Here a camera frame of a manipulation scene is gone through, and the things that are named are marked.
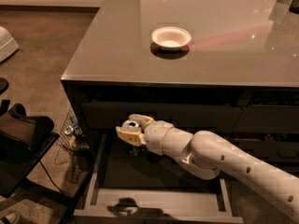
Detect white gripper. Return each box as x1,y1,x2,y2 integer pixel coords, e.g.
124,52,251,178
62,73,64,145
116,114,192,158

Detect blue pepsi can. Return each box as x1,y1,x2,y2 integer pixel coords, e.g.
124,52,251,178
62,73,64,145
122,120,142,157

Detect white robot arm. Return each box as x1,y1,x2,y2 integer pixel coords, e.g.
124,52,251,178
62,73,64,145
116,114,299,222

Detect open middle drawer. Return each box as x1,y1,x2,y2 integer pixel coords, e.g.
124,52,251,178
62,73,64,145
74,134,244,224

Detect dark grey drawer cabinet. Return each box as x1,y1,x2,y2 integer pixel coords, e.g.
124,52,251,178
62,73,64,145
62,0,299,224

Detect white paper bowl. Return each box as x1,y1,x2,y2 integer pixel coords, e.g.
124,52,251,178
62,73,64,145
151,27,192,51

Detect black chair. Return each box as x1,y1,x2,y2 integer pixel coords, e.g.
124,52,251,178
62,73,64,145
0,104,74,224

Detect right side lower drawers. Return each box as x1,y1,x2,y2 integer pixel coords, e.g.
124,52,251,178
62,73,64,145
225,89,299,175

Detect white object on floor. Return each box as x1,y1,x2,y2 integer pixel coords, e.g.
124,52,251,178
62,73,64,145
0,27,19,63

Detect shoe at bottom left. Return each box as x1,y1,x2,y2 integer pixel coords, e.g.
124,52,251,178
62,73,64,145
0,212,20,224

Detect wire mesh basket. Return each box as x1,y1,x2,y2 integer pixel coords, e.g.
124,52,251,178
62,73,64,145
54,108,93,184

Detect black cable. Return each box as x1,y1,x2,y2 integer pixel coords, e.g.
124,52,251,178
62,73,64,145
36,159,68,198

